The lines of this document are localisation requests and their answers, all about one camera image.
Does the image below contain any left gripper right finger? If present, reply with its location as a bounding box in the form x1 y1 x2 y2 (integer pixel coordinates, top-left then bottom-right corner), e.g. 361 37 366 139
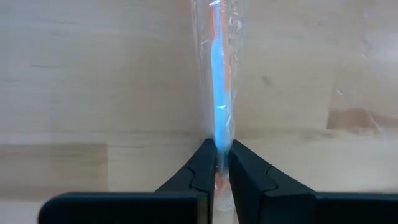
228 139 398 224

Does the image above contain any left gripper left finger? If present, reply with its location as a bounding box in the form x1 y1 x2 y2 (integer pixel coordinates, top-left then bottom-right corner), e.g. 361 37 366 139
37 139 218 224

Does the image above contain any orange toothbrush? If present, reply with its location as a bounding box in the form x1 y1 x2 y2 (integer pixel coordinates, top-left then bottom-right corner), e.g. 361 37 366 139
190 0 249 215

